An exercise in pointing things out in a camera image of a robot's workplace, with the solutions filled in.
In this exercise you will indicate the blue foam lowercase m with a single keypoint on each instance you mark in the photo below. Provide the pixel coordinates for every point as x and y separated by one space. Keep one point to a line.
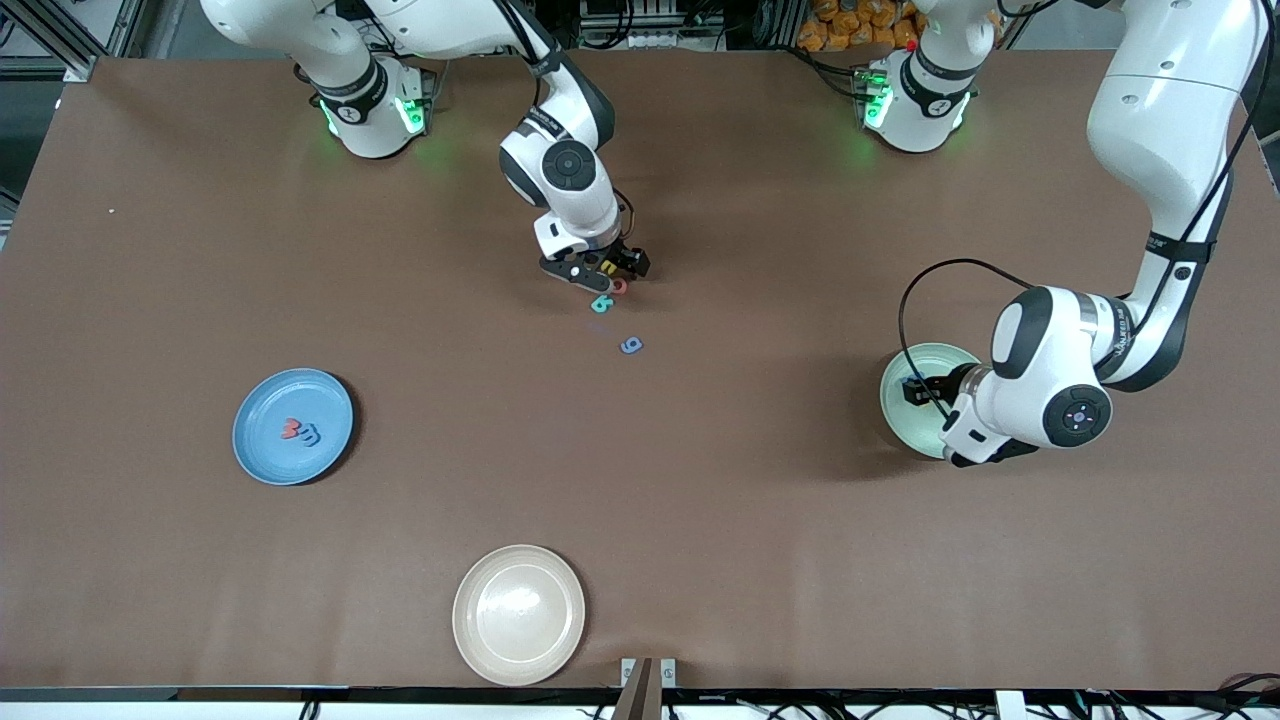
311 435

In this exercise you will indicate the aluminium frame profile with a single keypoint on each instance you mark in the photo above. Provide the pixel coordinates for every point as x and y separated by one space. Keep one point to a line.
50 40

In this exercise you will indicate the blue plate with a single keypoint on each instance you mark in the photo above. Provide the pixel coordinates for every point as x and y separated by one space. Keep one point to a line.
300 465

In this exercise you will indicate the green plate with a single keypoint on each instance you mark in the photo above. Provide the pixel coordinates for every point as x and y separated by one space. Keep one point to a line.
900 420

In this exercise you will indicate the white power strip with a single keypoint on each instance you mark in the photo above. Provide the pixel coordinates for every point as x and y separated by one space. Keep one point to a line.
440 20

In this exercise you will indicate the red foam letter w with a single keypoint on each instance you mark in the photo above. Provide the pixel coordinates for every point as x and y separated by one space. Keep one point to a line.
289 429

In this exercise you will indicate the teal foam letter R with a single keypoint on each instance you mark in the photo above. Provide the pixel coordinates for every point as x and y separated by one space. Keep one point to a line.
600 304

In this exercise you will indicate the camera stand bracket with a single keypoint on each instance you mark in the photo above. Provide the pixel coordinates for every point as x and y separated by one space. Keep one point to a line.
648 680

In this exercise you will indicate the beige plate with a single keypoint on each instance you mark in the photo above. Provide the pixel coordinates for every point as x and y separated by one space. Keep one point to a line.
518 615

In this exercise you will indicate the orange bagged items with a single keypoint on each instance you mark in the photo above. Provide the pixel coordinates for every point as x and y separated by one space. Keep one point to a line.
850 25

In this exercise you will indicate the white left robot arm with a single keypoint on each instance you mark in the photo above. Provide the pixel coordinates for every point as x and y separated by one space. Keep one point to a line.
1160 130

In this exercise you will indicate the black electronics box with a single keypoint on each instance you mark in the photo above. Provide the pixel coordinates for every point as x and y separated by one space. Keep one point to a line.
650 20

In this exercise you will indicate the aluminium table edge rail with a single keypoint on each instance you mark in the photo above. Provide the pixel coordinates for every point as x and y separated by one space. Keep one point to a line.
300 695

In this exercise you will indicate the blue foam letter g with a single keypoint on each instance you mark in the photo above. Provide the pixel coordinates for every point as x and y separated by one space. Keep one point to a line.
630 346

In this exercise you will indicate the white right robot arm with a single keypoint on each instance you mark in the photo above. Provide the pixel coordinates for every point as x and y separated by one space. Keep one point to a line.
570 165

